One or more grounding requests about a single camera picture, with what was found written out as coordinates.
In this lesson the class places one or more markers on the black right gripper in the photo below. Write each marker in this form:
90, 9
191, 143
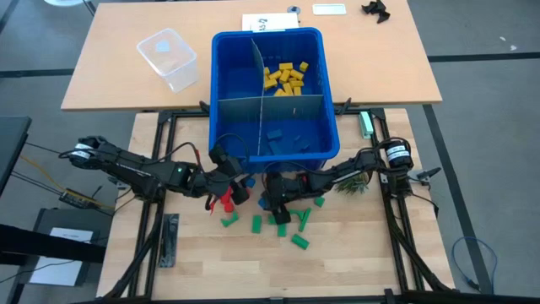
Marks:
282, 188

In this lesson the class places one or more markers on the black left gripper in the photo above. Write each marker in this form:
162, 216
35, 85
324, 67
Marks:
219, 179

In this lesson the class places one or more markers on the red foam block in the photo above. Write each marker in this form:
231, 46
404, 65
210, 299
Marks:
213, 207
229, 207
227, 195

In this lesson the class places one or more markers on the large blue plastic bin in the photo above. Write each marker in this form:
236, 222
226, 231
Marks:
236, 126

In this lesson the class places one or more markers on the clear plastic block box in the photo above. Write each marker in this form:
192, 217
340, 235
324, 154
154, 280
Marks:
169, 59

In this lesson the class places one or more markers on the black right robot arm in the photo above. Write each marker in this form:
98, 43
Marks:
363, 166

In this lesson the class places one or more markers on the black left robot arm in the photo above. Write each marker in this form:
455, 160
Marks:
126, 166

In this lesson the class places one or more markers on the green foam block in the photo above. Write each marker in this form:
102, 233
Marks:
319, 202
272, 219
304, 220
295, 213
256, 224
230, 220
282, 230

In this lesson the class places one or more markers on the green foam cylinder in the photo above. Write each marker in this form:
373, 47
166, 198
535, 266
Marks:
300, 241

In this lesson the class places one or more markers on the artificial succulent in black pot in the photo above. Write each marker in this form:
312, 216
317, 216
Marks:
352, 184

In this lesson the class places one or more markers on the black spring clamp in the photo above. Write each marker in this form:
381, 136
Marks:
204, 105
424, 173
343, 105

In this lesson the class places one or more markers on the black strip packet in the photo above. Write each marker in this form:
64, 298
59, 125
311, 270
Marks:
169, 240

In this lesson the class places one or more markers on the pale green rectangular device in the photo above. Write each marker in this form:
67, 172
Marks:
365, 125

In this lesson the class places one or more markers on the small black electronics board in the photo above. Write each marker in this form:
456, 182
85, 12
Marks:
78, 198

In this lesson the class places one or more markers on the black flat case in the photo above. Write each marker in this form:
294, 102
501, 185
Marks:
46, 217

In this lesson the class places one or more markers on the white paper sheet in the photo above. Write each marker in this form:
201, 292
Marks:
59, 257

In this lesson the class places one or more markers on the grey round knob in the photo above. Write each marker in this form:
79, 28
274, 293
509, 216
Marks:
293, 8

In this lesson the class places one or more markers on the white rectangular block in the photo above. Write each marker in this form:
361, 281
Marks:
329, 9

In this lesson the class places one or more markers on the black plastic clamp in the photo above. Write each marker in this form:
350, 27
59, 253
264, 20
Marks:
376, 10

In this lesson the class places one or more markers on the dark flat screen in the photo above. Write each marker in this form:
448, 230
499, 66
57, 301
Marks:
12, 148

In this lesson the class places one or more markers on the white round object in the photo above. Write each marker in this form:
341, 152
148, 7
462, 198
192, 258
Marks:
63, 2

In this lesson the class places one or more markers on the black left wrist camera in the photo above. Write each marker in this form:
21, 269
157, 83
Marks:
221, 156

